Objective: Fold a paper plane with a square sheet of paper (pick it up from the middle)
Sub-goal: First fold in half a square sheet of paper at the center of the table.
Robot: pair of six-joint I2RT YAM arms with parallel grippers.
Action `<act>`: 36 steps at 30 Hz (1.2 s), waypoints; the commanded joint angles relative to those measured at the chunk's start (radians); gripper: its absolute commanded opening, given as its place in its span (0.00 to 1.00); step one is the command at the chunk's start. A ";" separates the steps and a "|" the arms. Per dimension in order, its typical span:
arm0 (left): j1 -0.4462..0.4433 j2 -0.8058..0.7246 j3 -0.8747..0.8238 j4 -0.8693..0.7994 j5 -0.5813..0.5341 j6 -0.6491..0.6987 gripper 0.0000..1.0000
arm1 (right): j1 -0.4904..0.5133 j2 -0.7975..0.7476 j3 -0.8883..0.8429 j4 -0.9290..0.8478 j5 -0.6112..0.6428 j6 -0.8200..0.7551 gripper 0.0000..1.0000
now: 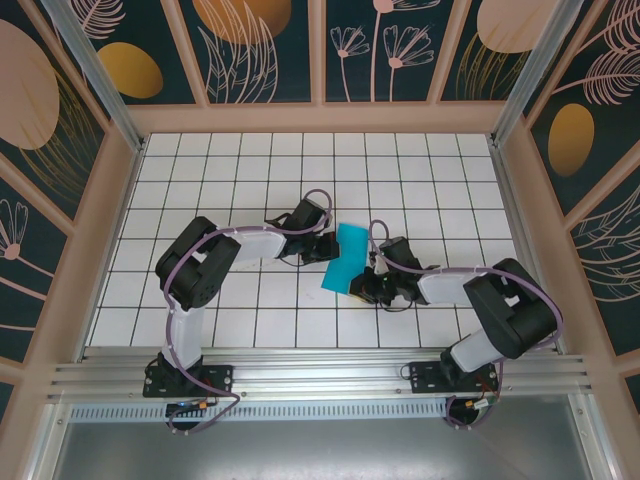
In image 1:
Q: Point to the teal cloth sheet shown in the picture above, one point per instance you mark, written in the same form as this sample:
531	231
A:
350	245

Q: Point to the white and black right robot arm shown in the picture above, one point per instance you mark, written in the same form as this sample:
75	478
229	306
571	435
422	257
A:
510	310

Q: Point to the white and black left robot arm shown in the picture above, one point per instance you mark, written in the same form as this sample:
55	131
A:
200	260

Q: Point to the grey metal sheet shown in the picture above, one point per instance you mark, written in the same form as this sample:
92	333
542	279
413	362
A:
320	450

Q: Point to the small electronics board with connector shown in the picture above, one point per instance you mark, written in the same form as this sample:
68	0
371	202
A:
480	404
192	406

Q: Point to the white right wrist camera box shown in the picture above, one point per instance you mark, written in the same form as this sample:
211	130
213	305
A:
375	260

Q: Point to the aluminium extrusion rail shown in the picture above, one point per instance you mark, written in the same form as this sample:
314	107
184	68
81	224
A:
320	370

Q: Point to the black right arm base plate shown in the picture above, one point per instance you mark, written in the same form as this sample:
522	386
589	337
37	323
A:
425	380

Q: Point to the aluminium side rail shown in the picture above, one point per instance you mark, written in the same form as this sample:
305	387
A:
521	230

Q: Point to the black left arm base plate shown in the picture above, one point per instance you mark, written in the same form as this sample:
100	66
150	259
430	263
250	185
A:
220	380

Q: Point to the aluminium corner post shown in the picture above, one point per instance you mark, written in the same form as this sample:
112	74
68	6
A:
533	70
95	70

